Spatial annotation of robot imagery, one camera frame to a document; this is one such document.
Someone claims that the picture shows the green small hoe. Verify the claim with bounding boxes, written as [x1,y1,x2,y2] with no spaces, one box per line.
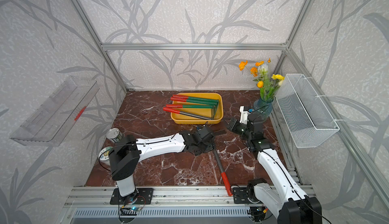
[166,104,218,116]
[172,94,219,101]
[170,97,219,106]

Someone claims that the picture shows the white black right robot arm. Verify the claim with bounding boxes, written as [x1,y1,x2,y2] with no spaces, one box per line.
[227,115,323,224]

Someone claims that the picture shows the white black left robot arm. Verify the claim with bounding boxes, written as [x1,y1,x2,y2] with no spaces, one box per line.
[108,126,216,198]

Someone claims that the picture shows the yellow plastic storage box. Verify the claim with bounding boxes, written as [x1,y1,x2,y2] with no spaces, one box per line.
[170,92,224,124]

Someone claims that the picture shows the blue glass vase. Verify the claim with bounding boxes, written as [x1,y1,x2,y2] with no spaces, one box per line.
[253,98,273,122]

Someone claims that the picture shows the orange yellow artificial flowers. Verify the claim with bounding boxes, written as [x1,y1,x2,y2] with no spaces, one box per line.
[249,59,285,102]

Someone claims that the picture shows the upright metal tin can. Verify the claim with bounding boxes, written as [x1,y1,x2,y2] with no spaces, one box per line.
[106,128,123,143]

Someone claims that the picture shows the lying green label can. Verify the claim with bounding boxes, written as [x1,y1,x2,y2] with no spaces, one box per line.
[98,146,113,166]

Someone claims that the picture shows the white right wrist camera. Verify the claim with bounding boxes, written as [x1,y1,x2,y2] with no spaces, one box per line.
[239,106,253,125]

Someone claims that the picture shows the white wire mesh basket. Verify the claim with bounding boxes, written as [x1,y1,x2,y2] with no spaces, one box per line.
[276,74,339,149]

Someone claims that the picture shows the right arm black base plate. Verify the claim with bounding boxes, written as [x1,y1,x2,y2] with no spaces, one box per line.
[232,183,279,207]

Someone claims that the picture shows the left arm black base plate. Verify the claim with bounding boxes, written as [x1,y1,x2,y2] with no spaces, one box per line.
[109,188,154,205]

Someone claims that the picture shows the aluminium front rail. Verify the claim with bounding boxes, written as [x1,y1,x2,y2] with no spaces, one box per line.
[63,186,320,208]

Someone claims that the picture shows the clear plastic wall shelf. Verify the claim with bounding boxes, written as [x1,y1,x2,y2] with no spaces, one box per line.
[10,76,99,147]

